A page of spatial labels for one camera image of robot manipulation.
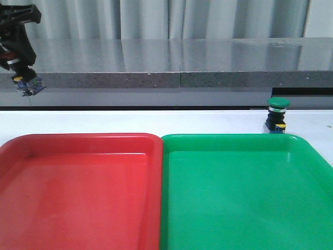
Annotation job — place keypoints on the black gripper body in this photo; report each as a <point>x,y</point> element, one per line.
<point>14,17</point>

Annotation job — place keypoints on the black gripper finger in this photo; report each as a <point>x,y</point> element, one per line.
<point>21,46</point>
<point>5,55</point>

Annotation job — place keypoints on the red mushroom push button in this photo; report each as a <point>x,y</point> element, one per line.
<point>25,79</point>

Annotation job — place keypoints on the green mushroom push button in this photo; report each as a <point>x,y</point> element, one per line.
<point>274,123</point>

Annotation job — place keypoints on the grey curtain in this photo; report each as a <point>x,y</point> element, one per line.
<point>127,20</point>

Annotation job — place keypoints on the red plastic tray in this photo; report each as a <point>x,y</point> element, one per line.
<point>81,191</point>

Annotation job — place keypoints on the grey stone counter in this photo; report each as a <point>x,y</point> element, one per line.
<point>213,73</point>

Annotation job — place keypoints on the green plastic tray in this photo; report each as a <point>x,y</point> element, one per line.
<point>244,191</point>

